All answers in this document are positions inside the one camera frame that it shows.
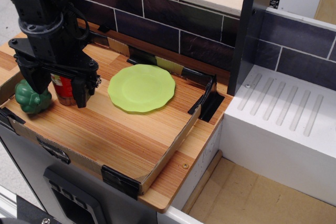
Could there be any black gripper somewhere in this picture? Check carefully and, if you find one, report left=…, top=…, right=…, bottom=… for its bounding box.
left=8, top=14, right=101, bottom=108

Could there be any red-capped basil spice bottle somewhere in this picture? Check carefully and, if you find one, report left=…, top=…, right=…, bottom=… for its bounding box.
left=51, top=74, right=77, bottom=106

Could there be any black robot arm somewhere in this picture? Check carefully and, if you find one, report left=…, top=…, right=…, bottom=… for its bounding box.
left=8, top=0, right=101, bottom=108

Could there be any cardboard fence with black tape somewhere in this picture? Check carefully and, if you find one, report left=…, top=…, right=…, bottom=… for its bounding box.
left=0, top=18, right=226, bottom=200

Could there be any green toy bell pepper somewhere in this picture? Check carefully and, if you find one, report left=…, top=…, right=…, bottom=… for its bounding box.
left=15, top=79, right=52, bottom=114

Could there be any light green plastic plate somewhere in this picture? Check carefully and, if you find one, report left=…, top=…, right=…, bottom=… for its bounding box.
left=108, top=64, right=175, bottom=113

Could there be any grey oven front panel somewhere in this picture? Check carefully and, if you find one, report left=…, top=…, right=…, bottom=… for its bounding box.
left=1, top=126, right=157, bottom=223

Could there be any white ridged drainboard sink unit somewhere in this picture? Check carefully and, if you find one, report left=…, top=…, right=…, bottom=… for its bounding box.
left=220, top=66, right=335, bottom=205

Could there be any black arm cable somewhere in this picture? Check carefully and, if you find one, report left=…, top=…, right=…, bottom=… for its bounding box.
left=62, top=2, right=91, bottom=49

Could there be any dark grey vertical post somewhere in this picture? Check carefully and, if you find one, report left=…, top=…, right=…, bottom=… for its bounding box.
left=227, top=0, right=270, bottom=96

